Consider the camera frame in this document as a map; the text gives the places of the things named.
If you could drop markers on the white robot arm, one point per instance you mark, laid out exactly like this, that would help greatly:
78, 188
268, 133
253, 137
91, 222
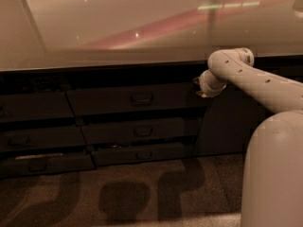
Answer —
272, 189

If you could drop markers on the dark drawer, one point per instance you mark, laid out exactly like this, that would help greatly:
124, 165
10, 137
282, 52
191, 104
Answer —
134, 98
58, 137
146, 153
38, 106
46, 165
118, 132

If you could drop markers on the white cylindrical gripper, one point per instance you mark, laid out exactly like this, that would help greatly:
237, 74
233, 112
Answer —
205, 83

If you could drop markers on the dark cabinet door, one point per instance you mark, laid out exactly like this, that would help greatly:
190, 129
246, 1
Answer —
227, 123

